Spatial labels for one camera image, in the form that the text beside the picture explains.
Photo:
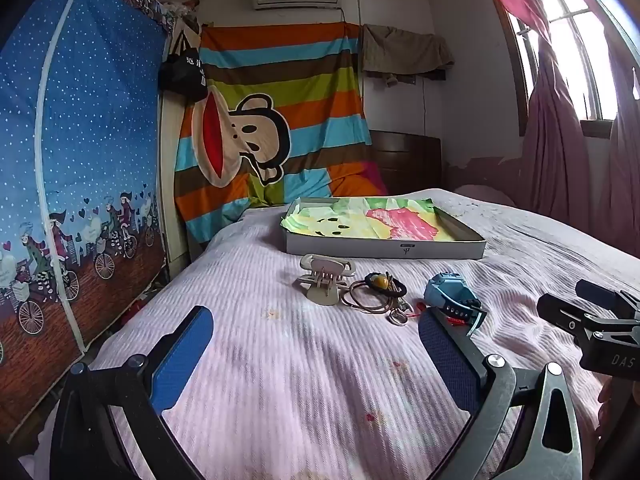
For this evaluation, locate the pink pillow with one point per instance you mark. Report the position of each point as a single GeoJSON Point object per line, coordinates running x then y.
{"type": "Point", "coordinates": [485, 194]}

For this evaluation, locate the pink curtain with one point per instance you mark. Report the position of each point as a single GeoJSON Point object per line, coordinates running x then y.
{"type": "Point", "coordinates": [555, 150]}

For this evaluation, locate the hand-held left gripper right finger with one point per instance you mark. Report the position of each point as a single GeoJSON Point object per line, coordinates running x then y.
{"type": "Point", "coordinates": [450, 360]}

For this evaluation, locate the blue wrist watch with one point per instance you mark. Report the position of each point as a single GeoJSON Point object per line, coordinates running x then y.
{"type": "Point", "coordinates": [445, 292]}

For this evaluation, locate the black hanging bag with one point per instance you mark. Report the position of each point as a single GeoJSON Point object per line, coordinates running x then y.
{"type": "Point", "coordinates": [182, 72]}

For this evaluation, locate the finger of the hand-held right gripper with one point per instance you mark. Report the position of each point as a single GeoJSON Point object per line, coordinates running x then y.
{"type": "Point", "coordinates": [602, 293]}
{"type": "Point", "coordinates": [565, 317]}

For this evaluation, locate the beige wooden board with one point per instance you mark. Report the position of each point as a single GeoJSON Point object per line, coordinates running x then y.
{"type": "Point", "coordinates": [170, 185]}

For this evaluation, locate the colourful cartoon cloth lining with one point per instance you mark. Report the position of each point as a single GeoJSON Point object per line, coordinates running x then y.
{"type": "Point", "coordinates": [350, 220]}

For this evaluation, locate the striped monkey print sheet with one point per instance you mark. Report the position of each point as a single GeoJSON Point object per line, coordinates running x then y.
{"type": "Point", "coordinates": [300, 85]}

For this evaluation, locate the window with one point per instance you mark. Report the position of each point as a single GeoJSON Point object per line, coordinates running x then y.
{"type": "Point", "coordinates": [575, 40]}

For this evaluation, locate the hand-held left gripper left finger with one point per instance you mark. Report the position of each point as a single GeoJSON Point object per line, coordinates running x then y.
{"type": "Point", "coordinates": [182, 360]}

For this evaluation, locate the person's right hand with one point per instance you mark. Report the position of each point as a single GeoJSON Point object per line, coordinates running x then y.
{"type": "Point", "coordinates": [620, 410]}

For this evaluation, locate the olive hanging cloth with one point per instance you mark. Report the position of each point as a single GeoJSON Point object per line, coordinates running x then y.
{"type": "Point", "coordinates": [405, 50]}

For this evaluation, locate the beige hair claw clip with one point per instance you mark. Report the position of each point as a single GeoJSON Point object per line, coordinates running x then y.
{"type": "Point", "coordinates": [325, 280]}

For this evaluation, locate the blue printed fabric wardrobe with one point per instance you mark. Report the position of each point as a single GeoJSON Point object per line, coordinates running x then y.
{"type": "Point", "coordinates": [85, 160]}

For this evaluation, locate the dark wooden headboard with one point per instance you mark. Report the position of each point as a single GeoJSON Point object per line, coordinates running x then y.
{"type": "Point", "coordinates": [407, 160]}

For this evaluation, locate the grey shallow cardboard tray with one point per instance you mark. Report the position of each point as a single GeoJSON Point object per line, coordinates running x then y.
{"type": "Point", "coordinates": [385, 249]}

